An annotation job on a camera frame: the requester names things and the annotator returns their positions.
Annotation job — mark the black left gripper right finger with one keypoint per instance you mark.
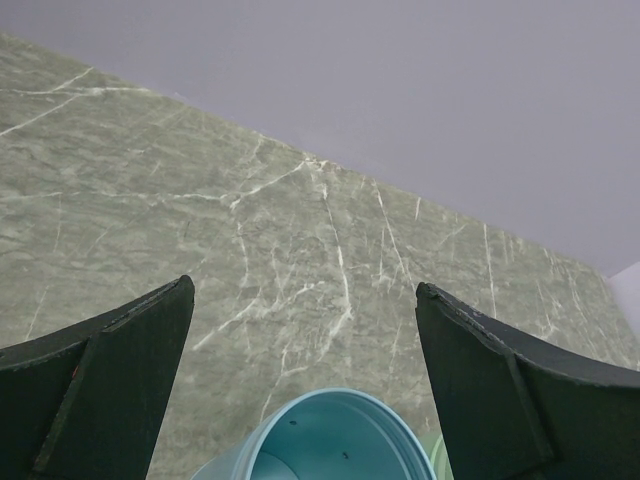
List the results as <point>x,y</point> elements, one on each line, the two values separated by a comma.
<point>512,406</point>

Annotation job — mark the blue cylindrical lunch container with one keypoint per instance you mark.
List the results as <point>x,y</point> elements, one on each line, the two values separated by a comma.
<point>332,434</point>

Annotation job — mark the green cylindrical lunch container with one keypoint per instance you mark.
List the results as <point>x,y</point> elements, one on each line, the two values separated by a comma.
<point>434,445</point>

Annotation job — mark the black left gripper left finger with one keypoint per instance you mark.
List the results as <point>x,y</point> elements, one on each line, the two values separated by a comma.
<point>88,401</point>

